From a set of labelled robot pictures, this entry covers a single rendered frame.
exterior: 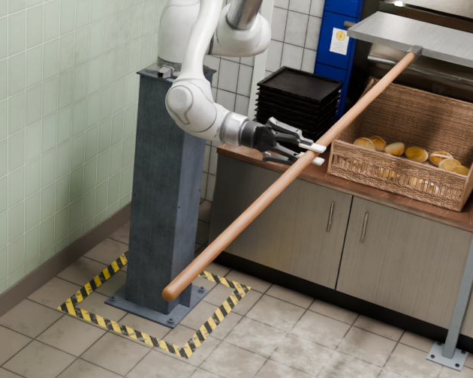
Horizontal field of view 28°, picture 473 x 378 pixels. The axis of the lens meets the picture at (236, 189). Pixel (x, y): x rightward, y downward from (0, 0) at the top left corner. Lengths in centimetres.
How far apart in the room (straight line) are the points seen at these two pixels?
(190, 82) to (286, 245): 156
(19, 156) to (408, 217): 149
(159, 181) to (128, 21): 78
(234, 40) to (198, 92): 85
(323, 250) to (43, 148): 120
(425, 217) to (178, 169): 97
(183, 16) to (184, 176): 61
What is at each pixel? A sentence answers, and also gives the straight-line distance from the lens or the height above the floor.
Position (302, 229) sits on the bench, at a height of 33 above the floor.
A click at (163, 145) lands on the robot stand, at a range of 349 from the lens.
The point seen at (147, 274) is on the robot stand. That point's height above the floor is 17.
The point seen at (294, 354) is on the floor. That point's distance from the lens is 372.
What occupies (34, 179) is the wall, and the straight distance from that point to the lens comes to 370.
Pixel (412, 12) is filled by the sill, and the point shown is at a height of 116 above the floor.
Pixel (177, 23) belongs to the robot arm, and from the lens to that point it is 334.
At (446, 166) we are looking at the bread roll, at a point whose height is 63.
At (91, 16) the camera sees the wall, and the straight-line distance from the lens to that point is 375.
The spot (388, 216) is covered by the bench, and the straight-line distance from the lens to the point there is 373.
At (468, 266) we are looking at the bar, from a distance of 366.
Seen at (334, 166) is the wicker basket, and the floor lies 62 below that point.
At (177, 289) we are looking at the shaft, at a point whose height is 112.
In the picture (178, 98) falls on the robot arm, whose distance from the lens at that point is 248.
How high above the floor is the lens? 221
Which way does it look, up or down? 27 degrees down
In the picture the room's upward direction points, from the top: 7 degrees clockwise
